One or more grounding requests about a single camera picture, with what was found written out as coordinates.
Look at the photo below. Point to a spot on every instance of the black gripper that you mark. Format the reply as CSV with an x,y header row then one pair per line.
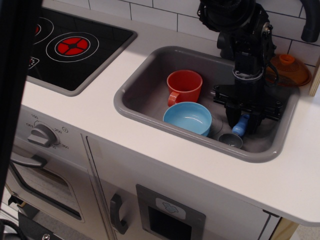
x,y
247,94

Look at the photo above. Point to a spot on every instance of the grey spoon with blue handle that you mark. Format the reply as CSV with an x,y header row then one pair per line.
x,y
234,139

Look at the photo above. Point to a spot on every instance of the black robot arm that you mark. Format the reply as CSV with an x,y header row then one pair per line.
x,y
245,37

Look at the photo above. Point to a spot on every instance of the light blue plastic bowl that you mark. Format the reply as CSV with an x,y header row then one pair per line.
x,y
190,116

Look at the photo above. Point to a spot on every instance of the grey toy sink basin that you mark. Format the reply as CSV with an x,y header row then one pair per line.
x,y
144,96

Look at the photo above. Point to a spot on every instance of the orange transparent pot lid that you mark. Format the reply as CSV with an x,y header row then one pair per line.
x,y
291,71

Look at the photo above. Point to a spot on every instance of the orange plastic cup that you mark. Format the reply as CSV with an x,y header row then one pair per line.
x,y
183,86

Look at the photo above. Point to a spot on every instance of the grey dispenser panel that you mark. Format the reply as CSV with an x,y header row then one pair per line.
x,y
168,219

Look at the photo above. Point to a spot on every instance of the black toy stove top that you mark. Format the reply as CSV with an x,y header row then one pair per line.
x,y
69,51

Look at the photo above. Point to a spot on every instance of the oven door with window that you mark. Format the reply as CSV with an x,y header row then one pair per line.
x,y
41,187

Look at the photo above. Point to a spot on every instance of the grey oven knob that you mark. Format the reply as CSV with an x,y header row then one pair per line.
x,y
41,135

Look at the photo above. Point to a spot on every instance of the grey cabinet door handle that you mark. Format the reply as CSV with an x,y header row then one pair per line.
x,y
120,225

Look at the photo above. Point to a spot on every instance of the grey oven door handle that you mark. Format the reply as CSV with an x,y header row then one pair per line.
x,y
35,161

